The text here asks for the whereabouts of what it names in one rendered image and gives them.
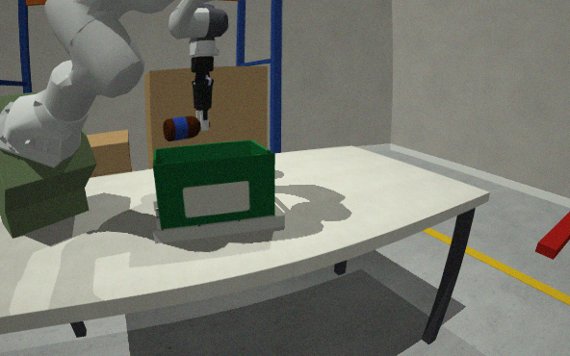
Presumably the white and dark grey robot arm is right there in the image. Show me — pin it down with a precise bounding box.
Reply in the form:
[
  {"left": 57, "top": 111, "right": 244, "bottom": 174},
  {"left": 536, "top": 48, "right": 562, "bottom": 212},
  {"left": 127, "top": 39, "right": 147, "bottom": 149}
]
[{"left": 0, "top": 0, "right": 228, "bottom": 168}]

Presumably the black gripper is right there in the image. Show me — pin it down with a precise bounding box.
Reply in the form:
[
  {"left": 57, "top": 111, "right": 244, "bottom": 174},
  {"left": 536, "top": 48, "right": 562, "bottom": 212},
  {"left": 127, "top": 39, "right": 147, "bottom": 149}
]
[{"left": 192, "top": 56, "right": 214, "bottom": 131}]

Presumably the green crate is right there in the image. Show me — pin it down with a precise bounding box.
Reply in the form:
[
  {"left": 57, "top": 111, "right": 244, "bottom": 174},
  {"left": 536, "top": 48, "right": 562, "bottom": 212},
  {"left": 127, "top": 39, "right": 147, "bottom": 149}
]
[{"left": 153, "top": 140, "right": 275, "bottom": 229}]

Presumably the brown bottle with blue label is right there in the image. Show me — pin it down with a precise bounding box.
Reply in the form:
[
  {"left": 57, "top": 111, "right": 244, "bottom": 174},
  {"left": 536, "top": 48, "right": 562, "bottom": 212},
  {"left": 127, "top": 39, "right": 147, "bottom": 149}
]
[{"left": 164, "top": 116, "right": 201, "bottom": 141}]

